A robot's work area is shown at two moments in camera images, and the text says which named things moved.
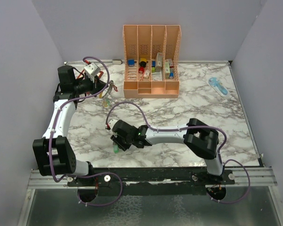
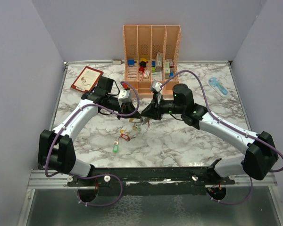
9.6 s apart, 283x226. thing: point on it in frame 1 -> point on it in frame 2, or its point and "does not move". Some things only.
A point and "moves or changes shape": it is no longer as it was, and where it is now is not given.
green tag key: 116,148 does not move
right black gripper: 116,138 -> 153,110
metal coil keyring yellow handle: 101,93 moves or changes shape
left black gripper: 97,85 -> 129,109
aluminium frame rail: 260,176 does not move
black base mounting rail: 153,181 does not move
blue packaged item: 219,86 does not move
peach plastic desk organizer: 151,55 does not move
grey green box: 159,62 does not move
